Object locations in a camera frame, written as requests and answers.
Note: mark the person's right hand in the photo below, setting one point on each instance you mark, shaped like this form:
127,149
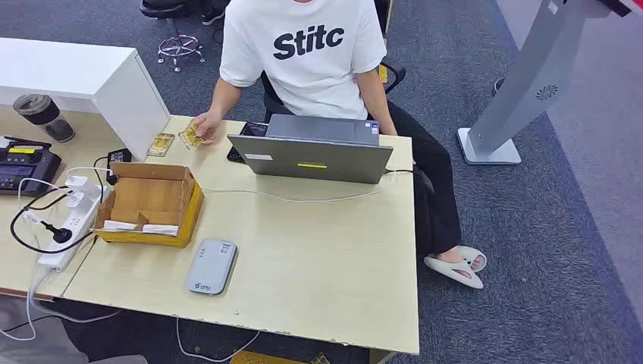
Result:
208,125

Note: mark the person's right forearm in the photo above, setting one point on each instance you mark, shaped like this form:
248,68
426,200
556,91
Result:
223,98

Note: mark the person's left forearm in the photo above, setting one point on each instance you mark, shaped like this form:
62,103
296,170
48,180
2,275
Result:
376,100

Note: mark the person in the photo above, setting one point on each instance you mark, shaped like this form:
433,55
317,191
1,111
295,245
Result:
301,75

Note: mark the grey card reader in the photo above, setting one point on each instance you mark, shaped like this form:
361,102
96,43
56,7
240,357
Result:
211,266

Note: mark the black smartphone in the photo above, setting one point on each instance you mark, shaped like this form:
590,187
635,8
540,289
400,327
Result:
254,129

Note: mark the swivel chair with chrome base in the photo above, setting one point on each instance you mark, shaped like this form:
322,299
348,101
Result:
178,46

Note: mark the black power adapter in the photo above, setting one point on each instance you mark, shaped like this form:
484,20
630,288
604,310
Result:
119,156

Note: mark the brown cardboard box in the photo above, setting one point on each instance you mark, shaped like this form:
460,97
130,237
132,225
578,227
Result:
150,201

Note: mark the grey laptop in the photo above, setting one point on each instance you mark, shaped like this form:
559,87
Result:
311,158

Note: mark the black shoe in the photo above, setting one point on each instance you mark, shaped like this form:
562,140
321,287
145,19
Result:
212,16

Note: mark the white paper strip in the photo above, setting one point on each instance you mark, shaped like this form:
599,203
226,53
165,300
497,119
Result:
119,225
160,230

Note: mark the white charger plug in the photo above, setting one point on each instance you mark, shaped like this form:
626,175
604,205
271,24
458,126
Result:
76,181
75,199

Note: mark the white cabinet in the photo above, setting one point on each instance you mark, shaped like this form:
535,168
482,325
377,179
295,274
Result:
65,70

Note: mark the clear tumbler with dark lid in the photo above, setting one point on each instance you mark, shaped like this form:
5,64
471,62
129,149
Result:
42,115

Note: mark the white power strip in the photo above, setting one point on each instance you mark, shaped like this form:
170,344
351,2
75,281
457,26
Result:
75,231

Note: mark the yellow strip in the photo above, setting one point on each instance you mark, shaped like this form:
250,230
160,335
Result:
383,74

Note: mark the black handheld controller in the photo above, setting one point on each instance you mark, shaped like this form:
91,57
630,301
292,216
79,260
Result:
25,168

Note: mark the yellow object under desk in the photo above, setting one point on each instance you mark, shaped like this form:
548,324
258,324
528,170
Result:
261,358

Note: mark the beige slipper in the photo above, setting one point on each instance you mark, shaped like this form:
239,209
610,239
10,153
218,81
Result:
452,271
478,257

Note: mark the grey kiosk stand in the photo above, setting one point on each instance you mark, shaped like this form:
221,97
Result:
527,85

